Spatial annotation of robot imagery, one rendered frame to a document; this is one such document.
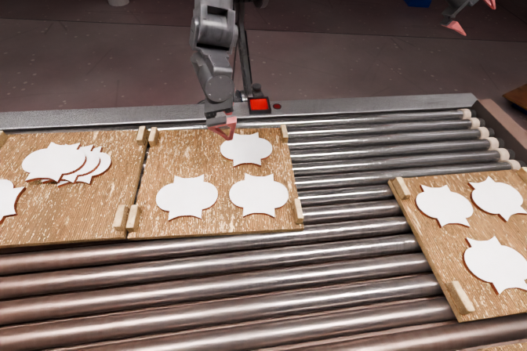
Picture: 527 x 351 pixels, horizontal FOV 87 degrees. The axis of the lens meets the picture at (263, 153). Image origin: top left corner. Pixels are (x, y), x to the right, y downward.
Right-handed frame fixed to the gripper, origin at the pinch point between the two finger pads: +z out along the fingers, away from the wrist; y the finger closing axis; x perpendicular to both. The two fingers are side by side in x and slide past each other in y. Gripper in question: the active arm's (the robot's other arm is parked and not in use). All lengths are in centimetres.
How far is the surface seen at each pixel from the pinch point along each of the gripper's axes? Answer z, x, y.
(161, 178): 8.1, 20.6, -6.9
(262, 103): 14.7, -8.4, 24.8
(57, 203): 3.1, 43.9, -13.2
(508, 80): 163, -257, 172
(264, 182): 13.1, -6.2, -10.6
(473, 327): 25, -44, -46
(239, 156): 11.6, 0.0, -1.0
